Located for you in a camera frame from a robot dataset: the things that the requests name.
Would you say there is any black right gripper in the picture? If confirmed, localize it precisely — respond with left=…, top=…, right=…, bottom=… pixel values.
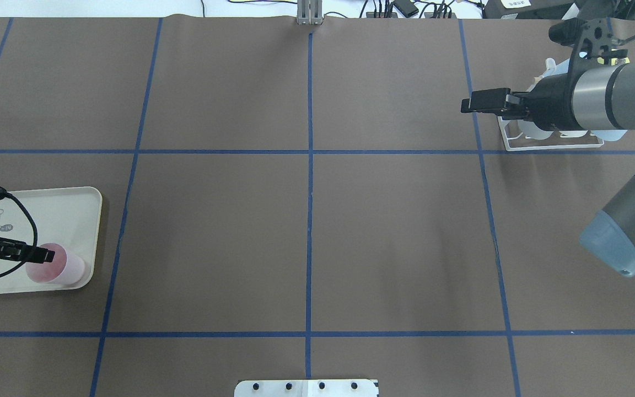
left=460, top=74, right=577, bottom=131

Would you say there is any pink plastic cup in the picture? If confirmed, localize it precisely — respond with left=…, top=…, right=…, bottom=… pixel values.
left=24, top=242, right=85, bottom=286

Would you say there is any grey plastic cup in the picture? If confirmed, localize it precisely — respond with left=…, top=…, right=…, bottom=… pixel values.
left=517, top=120, right=553, bottom=140

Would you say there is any pale cream plastic cup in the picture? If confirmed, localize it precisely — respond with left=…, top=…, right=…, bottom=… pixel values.
left=559, top=129, right=588, bottom=139

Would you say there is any light blue plastic cup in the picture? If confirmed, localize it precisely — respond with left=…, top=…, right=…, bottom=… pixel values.
left=590, top=129, right=627, bottom=142

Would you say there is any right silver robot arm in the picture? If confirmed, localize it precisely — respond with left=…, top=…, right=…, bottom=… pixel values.
left=461, top=56, right=635, bottom=277

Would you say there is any pale green plastic tray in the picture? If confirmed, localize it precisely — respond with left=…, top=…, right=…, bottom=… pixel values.
left=0, top=186, right=103, bottom=294

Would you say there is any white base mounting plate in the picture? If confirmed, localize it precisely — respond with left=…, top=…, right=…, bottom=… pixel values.
left=234, top=379, right=380, bottom=396

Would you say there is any white wire cup rack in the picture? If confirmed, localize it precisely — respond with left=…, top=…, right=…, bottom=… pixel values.
left=497, top=116, right=605, bottom=152

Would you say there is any aluminium frame post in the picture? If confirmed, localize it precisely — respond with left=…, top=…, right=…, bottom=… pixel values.
left=295, top=0, right=324, bottom=25

